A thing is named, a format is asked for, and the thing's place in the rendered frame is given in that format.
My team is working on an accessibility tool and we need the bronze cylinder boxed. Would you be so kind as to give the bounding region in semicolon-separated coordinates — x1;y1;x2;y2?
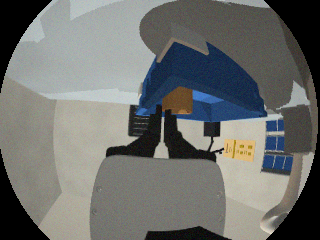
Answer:
162;86;193;114

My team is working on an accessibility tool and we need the blue crate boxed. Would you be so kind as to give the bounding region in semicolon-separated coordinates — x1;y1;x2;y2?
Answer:
136;22;267;122

